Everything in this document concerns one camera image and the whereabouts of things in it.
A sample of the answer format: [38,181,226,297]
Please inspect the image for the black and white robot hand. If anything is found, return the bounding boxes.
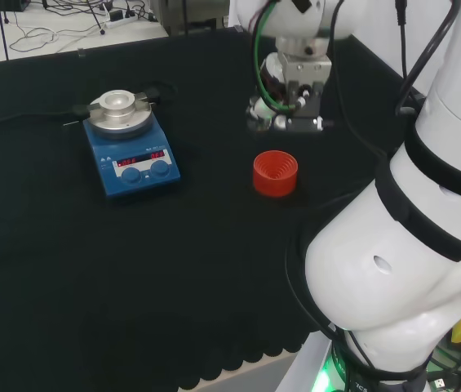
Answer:
[246,52,335,134]

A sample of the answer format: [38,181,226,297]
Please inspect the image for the heater with blue base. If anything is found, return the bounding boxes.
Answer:
[73,86,182,201]

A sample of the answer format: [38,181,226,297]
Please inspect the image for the white power strip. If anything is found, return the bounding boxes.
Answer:
[104,11,138,29]

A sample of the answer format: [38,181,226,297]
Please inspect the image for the black bench cloth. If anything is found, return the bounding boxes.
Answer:
[0,30,431,391]

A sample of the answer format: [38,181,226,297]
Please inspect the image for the red ribbed flask ring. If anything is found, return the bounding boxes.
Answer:
[252,149,299,198]

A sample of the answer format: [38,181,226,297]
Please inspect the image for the green robot cable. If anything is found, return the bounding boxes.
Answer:
[252,0,297,112]

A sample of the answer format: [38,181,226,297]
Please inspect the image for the black heater cable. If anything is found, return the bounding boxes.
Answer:
[0,106,79,128]

